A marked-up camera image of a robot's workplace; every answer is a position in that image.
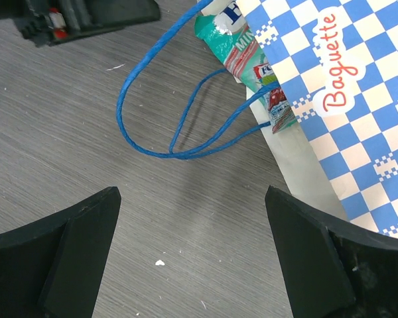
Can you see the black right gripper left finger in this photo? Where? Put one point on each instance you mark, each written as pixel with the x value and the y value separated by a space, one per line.
pixel 53 267

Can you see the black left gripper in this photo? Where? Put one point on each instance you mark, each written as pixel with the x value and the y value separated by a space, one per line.
pixel 48 22

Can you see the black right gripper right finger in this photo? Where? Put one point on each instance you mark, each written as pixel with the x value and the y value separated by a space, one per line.
pixel 331 267

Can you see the teal mint candy packet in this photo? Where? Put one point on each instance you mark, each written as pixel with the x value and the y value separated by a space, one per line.
pixel 228 36

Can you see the checkered paper bag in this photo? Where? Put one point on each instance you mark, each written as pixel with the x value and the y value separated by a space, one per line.
pixel 337 64

